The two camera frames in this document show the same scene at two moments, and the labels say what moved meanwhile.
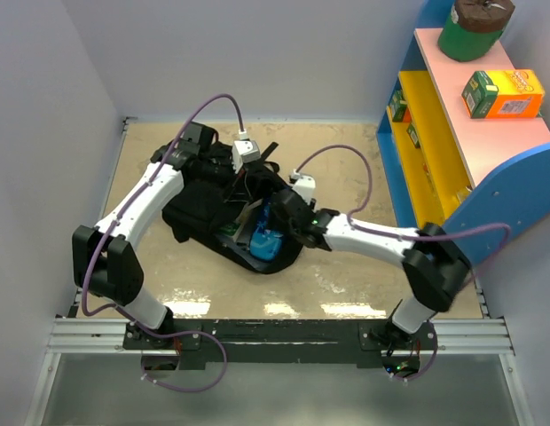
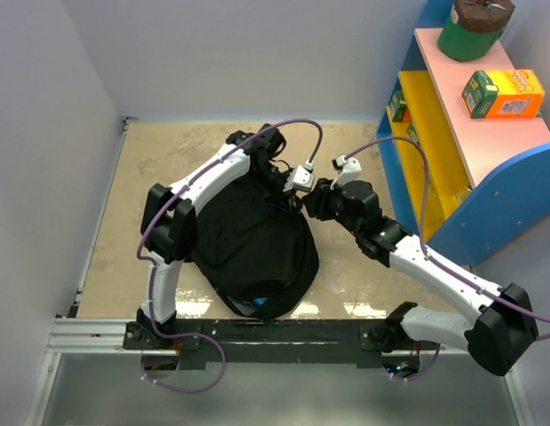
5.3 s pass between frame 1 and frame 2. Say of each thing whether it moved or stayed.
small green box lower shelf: stayed
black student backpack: moved
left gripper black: moved
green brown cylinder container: stayed
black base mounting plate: stayed
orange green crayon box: stayed
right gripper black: moved
